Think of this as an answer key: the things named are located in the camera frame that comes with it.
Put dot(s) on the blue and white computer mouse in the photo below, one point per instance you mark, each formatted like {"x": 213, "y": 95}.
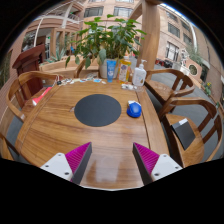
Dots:
{"x": 134, "y": 110}

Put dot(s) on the white pump bottle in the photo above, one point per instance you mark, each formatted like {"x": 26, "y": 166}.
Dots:
{"x": 139, "y": 76}

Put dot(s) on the red flat bag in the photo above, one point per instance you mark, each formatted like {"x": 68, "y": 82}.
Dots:
{"x": 41, "y": 96}

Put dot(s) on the bunch of keys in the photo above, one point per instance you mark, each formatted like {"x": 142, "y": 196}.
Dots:
{"x": 63, "y": 82}

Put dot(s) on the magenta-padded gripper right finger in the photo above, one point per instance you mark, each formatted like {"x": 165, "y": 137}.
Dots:
{"x": 163, "y": 164}

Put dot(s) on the blue squeeze tube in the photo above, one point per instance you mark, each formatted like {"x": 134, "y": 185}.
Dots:
{"x": 111, "y": 70}

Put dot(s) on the yellow flowering plant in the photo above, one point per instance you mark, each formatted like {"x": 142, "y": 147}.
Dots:
{"x": 207, "y": 88}

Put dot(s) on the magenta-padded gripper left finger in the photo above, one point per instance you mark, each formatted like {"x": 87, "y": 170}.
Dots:
{"x": 60, "y": 163}

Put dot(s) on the green plant in white pot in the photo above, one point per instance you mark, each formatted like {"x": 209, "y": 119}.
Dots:
{"x": 106, "y": 40}

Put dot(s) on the pale yellow sticker card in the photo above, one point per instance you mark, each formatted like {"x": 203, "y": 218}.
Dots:
{"x": 76, "y": 80}

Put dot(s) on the wooden armchair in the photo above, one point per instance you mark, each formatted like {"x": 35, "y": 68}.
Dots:
{"x": 80, "y": 68}
{"x": 160, "y": 90}
{"x": 30, "y": 77}
{"x": 6, "y": 146}
{"x": 190, "y": 153}

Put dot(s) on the black notebook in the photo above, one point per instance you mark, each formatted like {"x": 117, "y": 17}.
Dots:
{"x": 183, "y": 133}

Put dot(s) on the white statue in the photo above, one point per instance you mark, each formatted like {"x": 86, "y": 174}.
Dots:
{"x": 184, "y": 57}

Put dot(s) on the clear plastic packet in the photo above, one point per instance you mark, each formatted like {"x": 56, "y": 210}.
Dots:
{"x": 128, "y": 87}

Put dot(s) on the round dark grey mouse pad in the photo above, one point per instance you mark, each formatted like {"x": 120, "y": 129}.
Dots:
{"x": 97, "y": 110}

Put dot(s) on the dark red wooden lectern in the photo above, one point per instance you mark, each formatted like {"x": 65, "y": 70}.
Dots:
{"x": 30, "y": 63}

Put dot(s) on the blue white sticker card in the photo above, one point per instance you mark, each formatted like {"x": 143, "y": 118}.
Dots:
{"x": 97, "y": 80}

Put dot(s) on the yellow liquid bottle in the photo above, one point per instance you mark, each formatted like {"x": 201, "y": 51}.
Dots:
{"x": 124, "y": 71}

